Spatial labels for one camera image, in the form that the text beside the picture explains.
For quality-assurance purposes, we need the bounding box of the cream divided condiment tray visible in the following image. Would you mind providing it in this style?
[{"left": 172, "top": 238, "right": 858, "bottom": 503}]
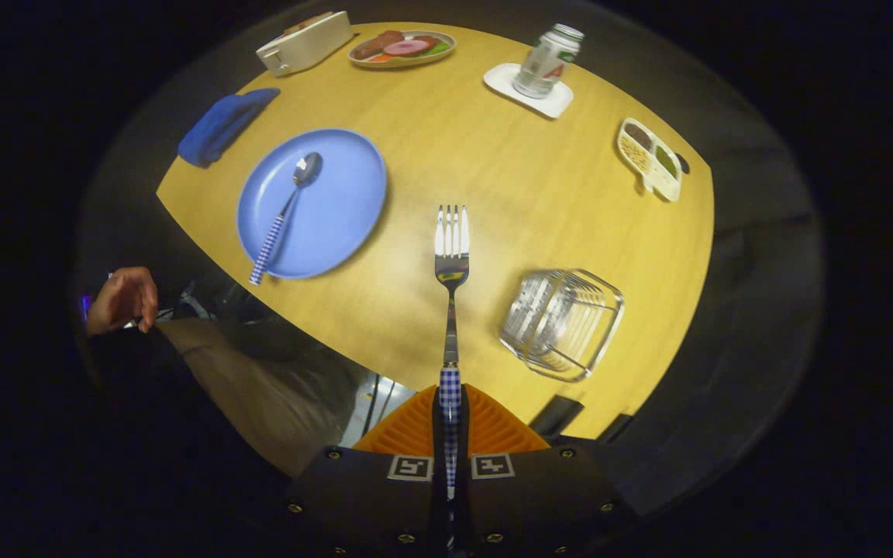
[{"left": 615, "top": 117, "right": 684, "bottom": 203}]

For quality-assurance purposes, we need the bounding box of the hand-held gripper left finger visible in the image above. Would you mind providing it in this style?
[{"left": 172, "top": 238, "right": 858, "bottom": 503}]
[{"left": 282, "top": 384, "right": 451, "bottom": 558}]

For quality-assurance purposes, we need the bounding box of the black table bracket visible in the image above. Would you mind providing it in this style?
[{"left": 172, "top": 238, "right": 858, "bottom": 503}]
[
  {"left": 528, "top": 395, "right": 584, "bottom": 436},
  {"left": 598, "top": 413, "right": 635, "bottom": 444}
]

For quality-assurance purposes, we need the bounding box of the white toaster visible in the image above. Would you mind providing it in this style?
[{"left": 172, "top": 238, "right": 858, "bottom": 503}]
[{"left": 255, "top": 10, "right": 356, "bottom": 78}]

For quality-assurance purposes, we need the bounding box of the folded blue cloth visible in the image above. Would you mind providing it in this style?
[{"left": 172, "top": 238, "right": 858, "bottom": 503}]
[{"left": 177, "top": 88, "right": 282, "bottom": 169}]

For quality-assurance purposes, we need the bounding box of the metal wire cutlery holder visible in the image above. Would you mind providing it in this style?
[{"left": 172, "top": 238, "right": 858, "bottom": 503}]
[{"left": 498, "top": 268, "right": 626, "bottom": 383}]

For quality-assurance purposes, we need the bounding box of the blue round plate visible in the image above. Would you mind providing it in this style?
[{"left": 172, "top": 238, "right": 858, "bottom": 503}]
[{"left": 236, "top": 128, "right": 389, "bottom": 281}]

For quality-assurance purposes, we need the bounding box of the cream oval food plate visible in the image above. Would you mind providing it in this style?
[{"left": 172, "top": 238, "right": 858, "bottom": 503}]
[{"left": 347, "top": 29, "right": 458, "bottom": 69}]

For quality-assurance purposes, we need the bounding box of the white square coaster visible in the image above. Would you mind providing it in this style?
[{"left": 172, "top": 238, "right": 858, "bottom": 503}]
[{"left": 483, "top": 62, "right": 575, "bottom": 120}]

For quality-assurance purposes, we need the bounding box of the brown sausage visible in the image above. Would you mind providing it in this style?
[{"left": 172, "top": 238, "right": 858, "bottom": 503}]
[{"left": 353, "top": 30, "right": 406, "bottom": 60}]

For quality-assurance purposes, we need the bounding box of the small white drink bottle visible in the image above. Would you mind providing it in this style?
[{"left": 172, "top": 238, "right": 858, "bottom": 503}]
[{"left": 512, "top": 23, "right": 585, "bottom": 99}]

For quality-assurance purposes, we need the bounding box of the spoon with blue checked handle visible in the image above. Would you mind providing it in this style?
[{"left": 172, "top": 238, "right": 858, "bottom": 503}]
[{"left": 249, "top": 152, "right": 324, "bottom": 287}]

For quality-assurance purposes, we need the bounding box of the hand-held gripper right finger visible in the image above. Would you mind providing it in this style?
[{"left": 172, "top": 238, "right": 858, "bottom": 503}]
[{"left": 453, "top": 384, "right": 640, "bottom": 558}]

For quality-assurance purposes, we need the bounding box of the fork with blue checked handle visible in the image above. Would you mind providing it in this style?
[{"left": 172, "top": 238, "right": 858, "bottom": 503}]
[{"left": 434, "top": 205, "right": 471, "bottom": 501}]

